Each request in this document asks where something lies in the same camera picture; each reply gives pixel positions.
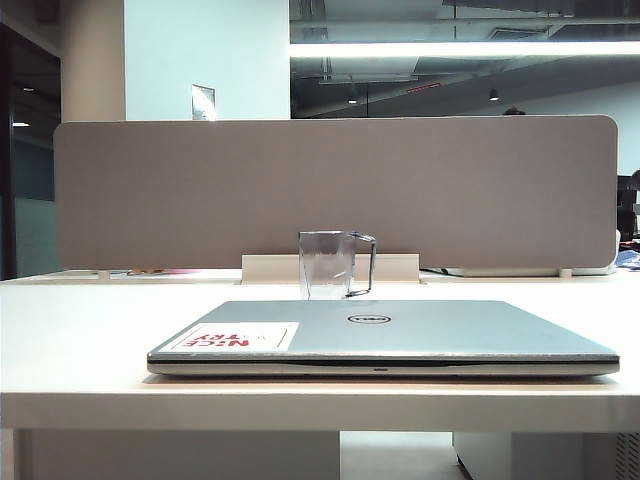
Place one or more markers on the silver Dell laptop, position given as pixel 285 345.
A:
pixel 450 335

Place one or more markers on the black ceiling spot lamp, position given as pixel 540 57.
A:
pixel 493 94
pixel 352 100

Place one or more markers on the beige fabric desk divider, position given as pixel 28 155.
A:
pixel 150 200

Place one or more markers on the orange pink flat item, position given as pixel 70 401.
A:
pixel 145 271

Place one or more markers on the red lit ceiling sign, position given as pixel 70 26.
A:
pixel 425 88

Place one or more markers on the dark haired person head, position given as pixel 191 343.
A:
pixel 513 111

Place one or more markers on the long ceiling light strip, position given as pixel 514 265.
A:
pixel 475 49

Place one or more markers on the white desk leg panel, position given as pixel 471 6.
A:
pixel 150 460

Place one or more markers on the blue white patterned cloth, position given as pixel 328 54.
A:
pixel 629 260

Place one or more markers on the black office equipment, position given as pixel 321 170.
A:
pixel 629 200

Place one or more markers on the grey wall poster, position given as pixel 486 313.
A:
pixel 202 102

